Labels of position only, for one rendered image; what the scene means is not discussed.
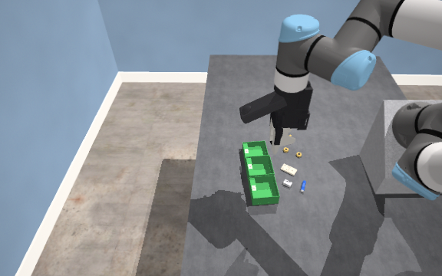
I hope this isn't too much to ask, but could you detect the green three-compartment bin rack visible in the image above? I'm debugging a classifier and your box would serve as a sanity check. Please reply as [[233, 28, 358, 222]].
[[242, 141, 279, 205]]

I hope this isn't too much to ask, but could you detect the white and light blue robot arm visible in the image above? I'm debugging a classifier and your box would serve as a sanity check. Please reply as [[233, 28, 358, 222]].
[[239, 0, 442, 200]]

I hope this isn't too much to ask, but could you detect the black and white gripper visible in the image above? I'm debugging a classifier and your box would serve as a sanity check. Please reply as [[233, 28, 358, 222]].
[[269, 80, 313, 155]]

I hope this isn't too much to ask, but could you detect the white domino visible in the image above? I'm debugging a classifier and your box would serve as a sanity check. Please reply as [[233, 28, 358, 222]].
[[281, 164, 297, 176]]

